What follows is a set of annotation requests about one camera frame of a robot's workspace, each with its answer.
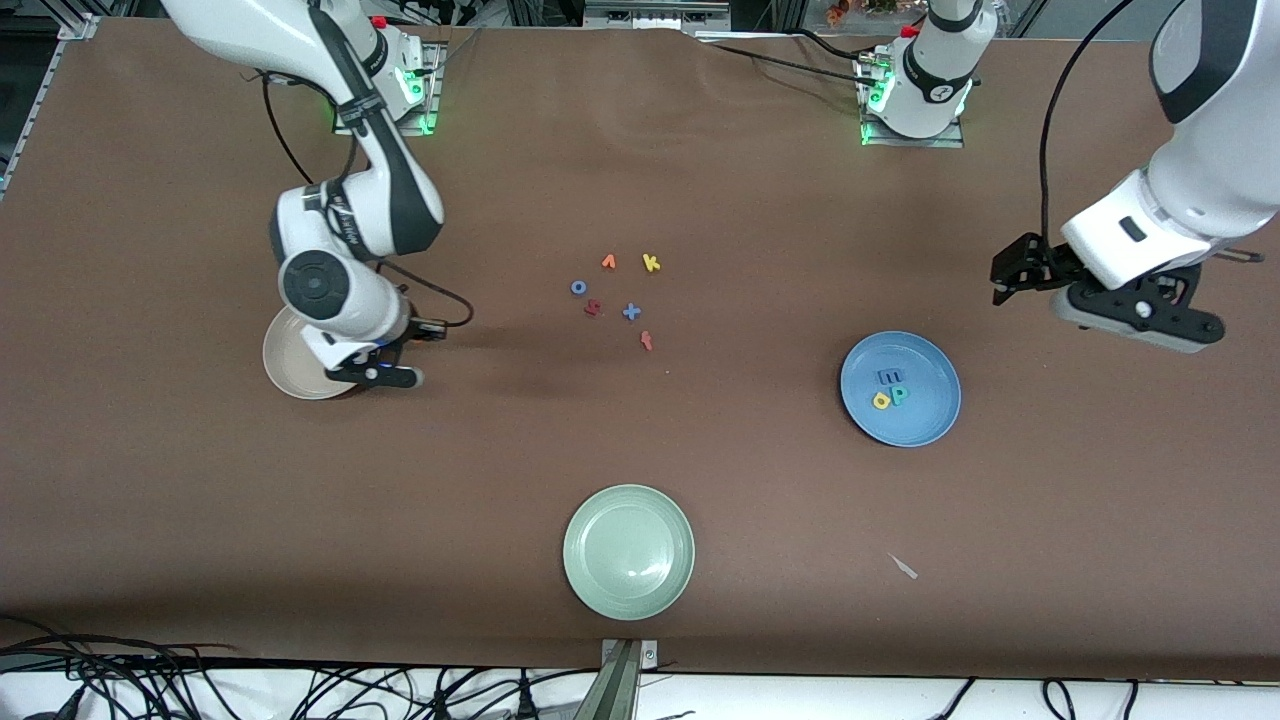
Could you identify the blue round plate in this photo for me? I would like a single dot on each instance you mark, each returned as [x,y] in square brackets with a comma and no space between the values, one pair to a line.
[920,425]

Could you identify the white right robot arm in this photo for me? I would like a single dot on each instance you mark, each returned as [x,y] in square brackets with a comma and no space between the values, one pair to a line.
[340,290]

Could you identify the aluminium frame rail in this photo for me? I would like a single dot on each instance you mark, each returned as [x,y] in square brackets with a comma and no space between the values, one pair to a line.
[75,27]

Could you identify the green round plate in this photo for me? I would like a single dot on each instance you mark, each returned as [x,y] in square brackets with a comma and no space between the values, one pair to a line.
[628,552]

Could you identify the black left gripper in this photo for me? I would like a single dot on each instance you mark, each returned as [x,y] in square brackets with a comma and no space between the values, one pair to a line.
[1040,264]

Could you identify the aluminium frame fixture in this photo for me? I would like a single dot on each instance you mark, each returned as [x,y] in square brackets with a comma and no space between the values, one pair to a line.
[655,12]

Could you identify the aluminium profile post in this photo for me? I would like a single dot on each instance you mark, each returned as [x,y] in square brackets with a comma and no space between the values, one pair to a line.
[620,685]

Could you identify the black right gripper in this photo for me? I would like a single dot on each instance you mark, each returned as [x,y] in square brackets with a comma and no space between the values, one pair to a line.
[408,333]

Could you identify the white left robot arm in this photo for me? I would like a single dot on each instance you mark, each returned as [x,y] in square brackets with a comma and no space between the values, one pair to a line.
[1210,180]

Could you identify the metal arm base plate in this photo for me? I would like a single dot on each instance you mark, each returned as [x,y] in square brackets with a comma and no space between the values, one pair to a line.
[430,120]
[915,142]

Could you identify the beige round plate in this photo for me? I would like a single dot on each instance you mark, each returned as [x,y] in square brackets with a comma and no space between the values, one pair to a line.
[290,365]

